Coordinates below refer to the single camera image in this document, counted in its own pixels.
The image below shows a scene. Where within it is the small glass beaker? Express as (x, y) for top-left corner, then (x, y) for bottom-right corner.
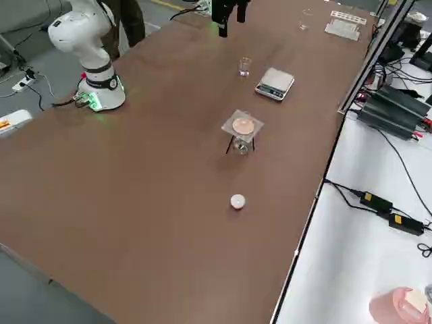
(238, 57), (252, 77)

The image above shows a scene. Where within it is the large glass beaker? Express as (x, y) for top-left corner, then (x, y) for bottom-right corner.
(298, 8), (317, 31)

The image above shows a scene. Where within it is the silver digital balance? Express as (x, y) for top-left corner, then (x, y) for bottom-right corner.
(254, 67), (296, 102)

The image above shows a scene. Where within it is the person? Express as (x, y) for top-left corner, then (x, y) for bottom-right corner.
(100, 0), (146, 61)

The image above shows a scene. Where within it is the white test tube rack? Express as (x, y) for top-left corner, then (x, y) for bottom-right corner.
(324, 10), (367, 43)

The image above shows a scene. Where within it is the black tripod stand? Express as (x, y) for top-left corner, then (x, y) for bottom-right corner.
(225, 133), (257, 155)

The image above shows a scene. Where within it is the glass alcohol lamp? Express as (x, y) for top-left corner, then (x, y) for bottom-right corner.
(232, 136), (254, 157)

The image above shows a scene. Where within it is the black power supply unit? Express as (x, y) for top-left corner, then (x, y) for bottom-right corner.
(371, 84), (432, 119)
(356, 99), (423, 140)

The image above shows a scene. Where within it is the white power strip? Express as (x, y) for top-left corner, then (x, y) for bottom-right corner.
(11, 76), (37, 92)

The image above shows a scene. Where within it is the white box orange label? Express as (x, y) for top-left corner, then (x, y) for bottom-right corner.
(0, 109), (34, 139)

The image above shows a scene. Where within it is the black power adapter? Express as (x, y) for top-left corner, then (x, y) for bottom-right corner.
(387, 212), (425, 236)
(359, 190), (394, 214)

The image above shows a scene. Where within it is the pink plastic cup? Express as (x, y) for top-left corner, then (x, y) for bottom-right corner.
(368, 286), (432, 324)

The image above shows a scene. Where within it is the aluminium frame post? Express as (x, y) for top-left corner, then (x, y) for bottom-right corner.
(337, 0), (416, 115)

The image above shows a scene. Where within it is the black base cable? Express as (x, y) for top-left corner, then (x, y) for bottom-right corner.
(52, 96), (82, 108)

